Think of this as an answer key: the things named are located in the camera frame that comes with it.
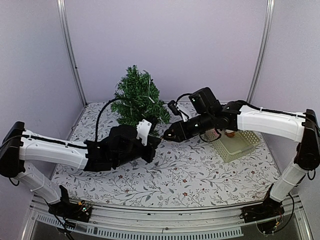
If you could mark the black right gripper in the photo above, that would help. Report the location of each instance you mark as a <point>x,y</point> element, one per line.
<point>178,133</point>

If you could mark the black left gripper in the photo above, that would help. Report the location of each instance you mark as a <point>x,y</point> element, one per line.
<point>152,142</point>

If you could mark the small green christmas tree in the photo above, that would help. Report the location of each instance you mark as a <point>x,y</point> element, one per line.
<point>140,100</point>

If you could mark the cream balloon ornament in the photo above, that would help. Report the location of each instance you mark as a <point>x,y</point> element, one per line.
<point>230,134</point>

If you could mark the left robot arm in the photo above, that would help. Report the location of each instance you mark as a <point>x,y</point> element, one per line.
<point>21,147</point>

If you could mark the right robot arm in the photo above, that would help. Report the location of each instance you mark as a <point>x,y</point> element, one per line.
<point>300,127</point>

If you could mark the floral patterned table mat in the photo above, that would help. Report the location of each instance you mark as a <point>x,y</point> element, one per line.
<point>182,175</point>

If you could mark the cream perforated plastic basket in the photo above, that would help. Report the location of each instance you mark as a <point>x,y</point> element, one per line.
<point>232,148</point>

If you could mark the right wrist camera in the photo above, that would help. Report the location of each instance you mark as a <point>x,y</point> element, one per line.
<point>179,110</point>

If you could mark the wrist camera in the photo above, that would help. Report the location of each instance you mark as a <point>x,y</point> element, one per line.
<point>179,110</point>
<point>143,129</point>

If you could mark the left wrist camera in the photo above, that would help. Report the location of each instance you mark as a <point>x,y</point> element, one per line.
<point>143,129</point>

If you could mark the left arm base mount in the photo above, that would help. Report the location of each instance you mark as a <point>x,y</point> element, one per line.
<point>80,211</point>

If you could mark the front aluminium rail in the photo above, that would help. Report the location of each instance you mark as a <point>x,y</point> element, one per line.
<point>119,222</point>

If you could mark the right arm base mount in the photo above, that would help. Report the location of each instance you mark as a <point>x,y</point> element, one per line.
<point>270,212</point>

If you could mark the left aluminium frame post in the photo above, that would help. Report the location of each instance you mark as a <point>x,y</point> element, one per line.
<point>61,6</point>

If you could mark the aluminium frame post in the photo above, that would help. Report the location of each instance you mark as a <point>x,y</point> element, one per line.
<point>61,6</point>
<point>270,6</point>

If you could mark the right aluminium frame post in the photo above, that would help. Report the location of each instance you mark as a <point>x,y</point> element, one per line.
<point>270,6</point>

